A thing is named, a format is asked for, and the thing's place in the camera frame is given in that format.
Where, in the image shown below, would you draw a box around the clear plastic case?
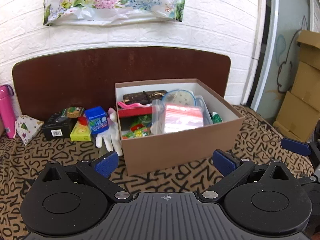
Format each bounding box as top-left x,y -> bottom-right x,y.
195,95 -> 213,126

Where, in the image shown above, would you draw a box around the dark brown wooden board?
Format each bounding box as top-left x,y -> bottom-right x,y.
12,47 -> 231,121

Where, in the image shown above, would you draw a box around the red tape roll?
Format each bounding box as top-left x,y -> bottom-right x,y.
78,116 -> 87,126

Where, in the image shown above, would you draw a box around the brown monogram phone case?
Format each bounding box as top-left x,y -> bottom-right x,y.
123,90 -> 167,105

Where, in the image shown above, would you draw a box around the round blue-rimmed plastic container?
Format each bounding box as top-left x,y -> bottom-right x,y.
162,89 -> 196,106

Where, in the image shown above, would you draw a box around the clear ziplock bag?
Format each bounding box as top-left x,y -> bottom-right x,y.
150,100 -> 204,135

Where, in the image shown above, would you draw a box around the floral drawstring pouch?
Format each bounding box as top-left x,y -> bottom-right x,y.
15,115 -> 44,146

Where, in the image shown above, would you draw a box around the green small packet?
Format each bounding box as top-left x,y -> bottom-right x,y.
210,112 -> 223,124

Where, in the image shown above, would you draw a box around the patterned letter table cloth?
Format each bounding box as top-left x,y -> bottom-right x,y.
1,106 -> 313,239

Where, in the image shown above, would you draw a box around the pink thermos bottle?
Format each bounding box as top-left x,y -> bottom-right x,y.
0,85 -> 16,139

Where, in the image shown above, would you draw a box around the blue gum box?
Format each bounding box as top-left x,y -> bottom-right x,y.
85,106 -> 109,135

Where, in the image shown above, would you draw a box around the floral plastic bag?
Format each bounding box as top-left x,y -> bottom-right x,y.
43,0 -> 185,26

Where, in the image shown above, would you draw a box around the packaged cookies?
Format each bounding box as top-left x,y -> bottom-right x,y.
61,107 -> 84,118

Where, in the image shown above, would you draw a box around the pink sock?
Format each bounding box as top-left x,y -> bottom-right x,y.
117,101 -> 152,109

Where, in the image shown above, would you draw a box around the green cracker snack packet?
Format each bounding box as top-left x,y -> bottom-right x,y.
123,127 -> 150,139

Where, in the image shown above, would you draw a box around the yellow-green small box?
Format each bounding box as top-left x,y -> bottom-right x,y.
70,122 -> 91,141

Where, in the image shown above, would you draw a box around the black product box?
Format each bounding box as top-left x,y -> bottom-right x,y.
42,113 -> 74,141

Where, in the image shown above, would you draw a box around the red flat box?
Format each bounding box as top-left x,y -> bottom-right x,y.
118,106 -> 152,119

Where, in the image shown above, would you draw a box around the cardboard boxes stack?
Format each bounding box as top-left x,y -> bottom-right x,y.
274,30 -> 319,141

